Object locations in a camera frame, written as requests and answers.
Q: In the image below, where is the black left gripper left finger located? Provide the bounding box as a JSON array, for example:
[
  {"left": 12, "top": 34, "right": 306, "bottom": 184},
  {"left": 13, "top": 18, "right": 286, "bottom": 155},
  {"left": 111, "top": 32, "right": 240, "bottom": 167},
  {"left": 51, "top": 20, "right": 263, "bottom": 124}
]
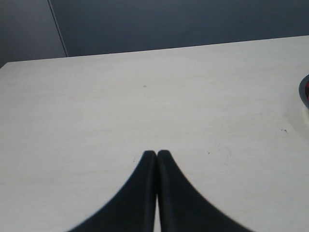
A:
[{"left": 71, "top": 150, "right": 157, "bottom": 232}]

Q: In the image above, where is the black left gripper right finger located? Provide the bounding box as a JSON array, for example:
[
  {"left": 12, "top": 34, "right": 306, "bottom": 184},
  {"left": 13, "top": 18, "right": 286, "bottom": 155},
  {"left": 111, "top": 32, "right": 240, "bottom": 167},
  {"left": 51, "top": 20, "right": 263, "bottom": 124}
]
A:
[{"left": 157, "top": 150, "right": 248, "bottom": 232}]

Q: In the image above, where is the steel bowl of candies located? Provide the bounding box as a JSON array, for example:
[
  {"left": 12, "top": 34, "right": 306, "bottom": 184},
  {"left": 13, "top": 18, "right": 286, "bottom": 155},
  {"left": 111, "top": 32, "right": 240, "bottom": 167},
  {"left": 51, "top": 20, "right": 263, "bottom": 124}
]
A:
[{"left": 298, "top": 75, "right": 309, "bottom": 109}]

